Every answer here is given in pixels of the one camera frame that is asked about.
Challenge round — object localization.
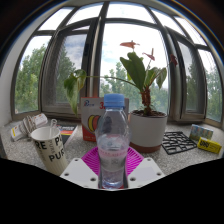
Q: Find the brown framed bay window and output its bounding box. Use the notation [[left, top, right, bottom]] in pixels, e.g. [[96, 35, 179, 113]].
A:
[[9, 0, 224, 129]]

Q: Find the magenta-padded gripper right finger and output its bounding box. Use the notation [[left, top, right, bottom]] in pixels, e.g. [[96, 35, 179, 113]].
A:
[[125, 146, 166, 190]]

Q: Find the long yellow box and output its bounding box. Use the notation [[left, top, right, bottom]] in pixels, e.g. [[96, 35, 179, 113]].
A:
[[197, 136, 223, 155]]

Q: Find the clear plastic tube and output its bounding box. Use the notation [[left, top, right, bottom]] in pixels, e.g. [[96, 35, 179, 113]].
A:
[[49, 118, 58, 138]]

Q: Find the black grid trivet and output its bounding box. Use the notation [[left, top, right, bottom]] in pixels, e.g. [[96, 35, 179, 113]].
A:
[[161, 131, 198, 156]]

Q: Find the white bundled cable with label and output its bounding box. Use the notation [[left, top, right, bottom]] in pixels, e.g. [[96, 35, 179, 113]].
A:
[[9, 112, 49, 142]]

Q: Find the cream paper cup black lettering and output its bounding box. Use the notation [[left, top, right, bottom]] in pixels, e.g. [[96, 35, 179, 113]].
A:
[[30, 125, 69, 177]]

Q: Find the potted plant in white pot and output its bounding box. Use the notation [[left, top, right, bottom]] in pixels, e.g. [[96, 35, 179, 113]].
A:
[[63, 39, 179, 154]]

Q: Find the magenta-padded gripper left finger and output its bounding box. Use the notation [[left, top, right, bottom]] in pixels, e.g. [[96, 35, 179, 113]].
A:
[[59, 145, 101, 190]]

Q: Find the clear blue-capped water bottle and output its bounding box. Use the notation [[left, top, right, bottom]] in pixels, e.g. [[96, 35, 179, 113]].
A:
[[95, 93, 132, 190]]

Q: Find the red white filament spool box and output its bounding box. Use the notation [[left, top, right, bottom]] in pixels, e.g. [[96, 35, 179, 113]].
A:
[[79, 96, 130, 143]]

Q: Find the colourful flat book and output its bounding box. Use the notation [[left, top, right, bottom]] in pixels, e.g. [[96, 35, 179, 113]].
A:
[[56, 123, 79, 145]]

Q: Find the teal patterned flat box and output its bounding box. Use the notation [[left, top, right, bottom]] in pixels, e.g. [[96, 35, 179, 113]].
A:
[[189, 123, 214, 141]]

